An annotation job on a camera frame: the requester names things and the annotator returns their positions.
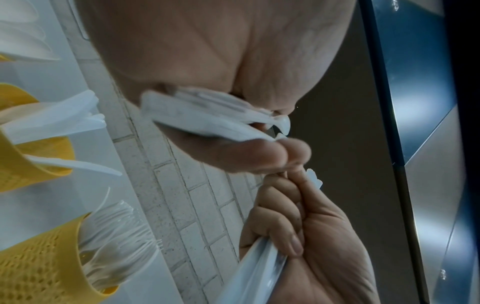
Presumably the person's right hand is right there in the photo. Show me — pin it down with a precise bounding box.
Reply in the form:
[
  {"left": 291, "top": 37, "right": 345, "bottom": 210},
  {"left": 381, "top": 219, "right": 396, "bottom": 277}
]
[{"left": 239, "top": 160, "right": 378, "bottom": 304}]

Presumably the person's left hand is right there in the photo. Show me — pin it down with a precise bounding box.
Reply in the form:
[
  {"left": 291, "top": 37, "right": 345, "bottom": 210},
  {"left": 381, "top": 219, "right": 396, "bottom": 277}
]
[{"left": 74, "top": 0, "right": 358, "bottom": 176}]

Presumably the stack of white forks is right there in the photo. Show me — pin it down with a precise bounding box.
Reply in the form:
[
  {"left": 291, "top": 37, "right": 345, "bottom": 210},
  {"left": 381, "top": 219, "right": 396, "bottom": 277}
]
[{"left": 76, "top": 186, "right": 165, "bottom": 293}]

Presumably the black door frame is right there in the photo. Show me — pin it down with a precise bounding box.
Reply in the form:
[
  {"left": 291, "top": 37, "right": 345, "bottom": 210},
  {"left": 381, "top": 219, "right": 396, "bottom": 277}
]
[{"left": 357, "top": 0, "right": 430, "bottom": 304}]

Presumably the stack of white knives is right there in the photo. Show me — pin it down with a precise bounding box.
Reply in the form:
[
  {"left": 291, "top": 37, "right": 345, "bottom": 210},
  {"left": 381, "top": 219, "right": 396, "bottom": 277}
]
[{"left": 0, "top": 90, "right": 107, "bottom": 146}]

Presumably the stack of white spoons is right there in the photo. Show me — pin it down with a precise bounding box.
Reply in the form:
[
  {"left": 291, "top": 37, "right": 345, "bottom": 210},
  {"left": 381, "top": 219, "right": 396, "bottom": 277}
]
[{"left": 0, "top": 0, "right": 61, "bottom": 62}]

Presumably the white plastic knife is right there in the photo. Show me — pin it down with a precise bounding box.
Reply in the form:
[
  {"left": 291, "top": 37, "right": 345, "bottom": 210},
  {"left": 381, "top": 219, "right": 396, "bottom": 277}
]
[{"left": 22, "top": 154, "right": 124, "bottom": 177}]

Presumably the bundle of white plastic cutlery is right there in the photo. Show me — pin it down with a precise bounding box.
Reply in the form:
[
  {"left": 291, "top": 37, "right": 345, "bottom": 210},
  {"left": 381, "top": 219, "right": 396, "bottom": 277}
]
[{"left": 139, "top": 86, "right": 293, "bottom": 142}]

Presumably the bundle of white knives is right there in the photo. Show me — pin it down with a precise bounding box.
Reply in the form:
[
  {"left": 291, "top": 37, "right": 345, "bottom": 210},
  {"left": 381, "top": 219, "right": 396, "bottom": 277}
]
[{"left": 217, "top": 168, "right": 324, "bottom": 304}]

